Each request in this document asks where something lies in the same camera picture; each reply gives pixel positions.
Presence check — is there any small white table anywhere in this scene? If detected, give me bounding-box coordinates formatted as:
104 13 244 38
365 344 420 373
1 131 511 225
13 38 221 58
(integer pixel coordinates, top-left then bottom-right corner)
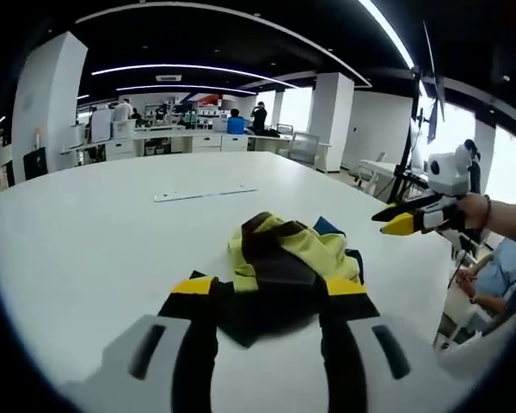
359 157 416 193

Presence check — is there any black tripod stand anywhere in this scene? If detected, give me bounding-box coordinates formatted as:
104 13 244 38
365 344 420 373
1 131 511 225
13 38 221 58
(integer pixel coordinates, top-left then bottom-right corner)
386 8 447 206

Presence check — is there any curved ceiling light strip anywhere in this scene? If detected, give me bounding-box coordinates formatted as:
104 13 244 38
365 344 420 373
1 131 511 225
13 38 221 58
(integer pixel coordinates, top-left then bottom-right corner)
89 63 303 89

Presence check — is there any long white counter desk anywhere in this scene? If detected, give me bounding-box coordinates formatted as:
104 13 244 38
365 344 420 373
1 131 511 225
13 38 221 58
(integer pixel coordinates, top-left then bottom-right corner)
62 128 332 167

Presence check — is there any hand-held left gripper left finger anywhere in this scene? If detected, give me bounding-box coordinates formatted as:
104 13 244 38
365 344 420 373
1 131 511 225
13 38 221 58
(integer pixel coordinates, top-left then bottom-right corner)
68 276 220 413

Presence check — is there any yellow and black garment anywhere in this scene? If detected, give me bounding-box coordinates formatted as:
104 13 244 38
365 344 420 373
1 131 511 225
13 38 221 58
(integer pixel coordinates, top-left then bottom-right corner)
226 210 365 296
190 216 366 349

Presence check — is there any person's right hand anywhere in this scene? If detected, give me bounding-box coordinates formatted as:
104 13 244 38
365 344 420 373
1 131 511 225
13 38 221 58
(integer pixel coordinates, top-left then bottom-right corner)
453 194 487 232

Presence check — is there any white flat strip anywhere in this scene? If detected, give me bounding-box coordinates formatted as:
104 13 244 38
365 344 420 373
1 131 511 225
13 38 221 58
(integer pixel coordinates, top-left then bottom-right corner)
153 188 258 203

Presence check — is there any grey mesh office chair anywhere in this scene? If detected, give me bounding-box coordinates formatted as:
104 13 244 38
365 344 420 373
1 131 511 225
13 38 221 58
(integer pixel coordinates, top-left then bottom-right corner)
288 132 321 168

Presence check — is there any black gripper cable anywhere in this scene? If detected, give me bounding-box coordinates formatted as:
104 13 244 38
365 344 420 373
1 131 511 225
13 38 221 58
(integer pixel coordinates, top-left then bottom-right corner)
445 238 478 296

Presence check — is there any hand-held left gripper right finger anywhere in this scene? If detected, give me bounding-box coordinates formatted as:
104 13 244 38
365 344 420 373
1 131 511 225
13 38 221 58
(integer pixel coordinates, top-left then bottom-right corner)
319 276 461 413

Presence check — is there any black bag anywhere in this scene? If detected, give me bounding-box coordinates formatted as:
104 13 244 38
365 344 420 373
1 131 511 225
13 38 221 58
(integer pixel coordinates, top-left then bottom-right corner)
22 146 48 181

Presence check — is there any white storage box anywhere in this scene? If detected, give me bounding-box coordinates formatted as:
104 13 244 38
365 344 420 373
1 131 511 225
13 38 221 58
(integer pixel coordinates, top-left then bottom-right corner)
111 119 137 139

